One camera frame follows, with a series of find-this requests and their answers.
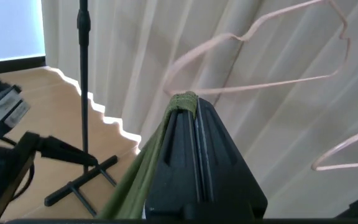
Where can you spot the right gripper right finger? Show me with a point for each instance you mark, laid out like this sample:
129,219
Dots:
228,186

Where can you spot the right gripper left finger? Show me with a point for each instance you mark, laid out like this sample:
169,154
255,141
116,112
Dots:
176,174

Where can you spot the green printed T-shirt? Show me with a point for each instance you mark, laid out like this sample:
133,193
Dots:
135,186

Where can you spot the black clothes rack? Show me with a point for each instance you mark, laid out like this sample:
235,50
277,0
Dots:
84,93

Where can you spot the pink clothes hanger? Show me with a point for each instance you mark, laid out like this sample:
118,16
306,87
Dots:
346,167
275,83

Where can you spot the beige curtain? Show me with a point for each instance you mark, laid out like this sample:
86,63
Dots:
259,124

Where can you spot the window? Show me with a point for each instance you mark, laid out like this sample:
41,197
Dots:
11,28

